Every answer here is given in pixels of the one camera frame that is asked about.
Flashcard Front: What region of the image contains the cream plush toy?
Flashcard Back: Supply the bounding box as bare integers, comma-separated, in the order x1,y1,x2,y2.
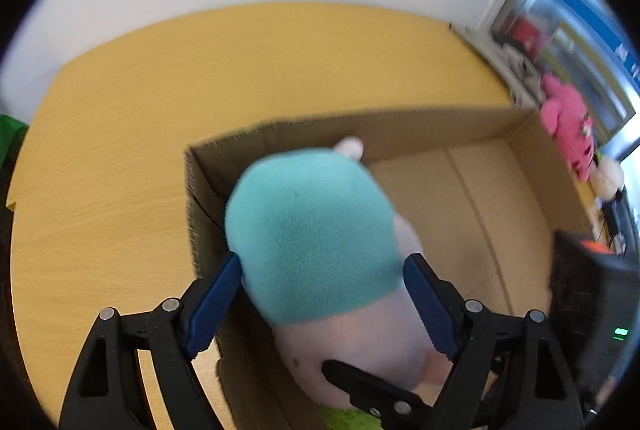
590,155,626,231

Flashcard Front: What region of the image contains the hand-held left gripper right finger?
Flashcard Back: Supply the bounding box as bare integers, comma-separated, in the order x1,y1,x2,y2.
403,253,586,430

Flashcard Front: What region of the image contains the green fuzzy cloth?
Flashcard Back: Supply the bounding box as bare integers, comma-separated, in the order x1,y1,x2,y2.
320,405,386,430

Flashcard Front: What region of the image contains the brown cardboard box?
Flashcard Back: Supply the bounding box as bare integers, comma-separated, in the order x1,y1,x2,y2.
185,107,601,430

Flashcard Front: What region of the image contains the red object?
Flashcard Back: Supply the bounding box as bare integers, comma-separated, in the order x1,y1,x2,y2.
512,16,543,48

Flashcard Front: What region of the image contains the glass door with white frame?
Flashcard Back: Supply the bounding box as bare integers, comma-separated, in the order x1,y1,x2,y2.
480,0,640,161

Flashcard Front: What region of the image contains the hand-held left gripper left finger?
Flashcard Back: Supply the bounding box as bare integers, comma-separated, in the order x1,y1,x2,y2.
59,251,244,430

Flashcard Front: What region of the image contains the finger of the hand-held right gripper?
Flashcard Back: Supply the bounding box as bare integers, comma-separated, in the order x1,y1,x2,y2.
322,359,432,430

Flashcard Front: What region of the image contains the teal and pink plush toy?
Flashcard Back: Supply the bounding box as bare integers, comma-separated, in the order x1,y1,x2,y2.
224,136,453,411

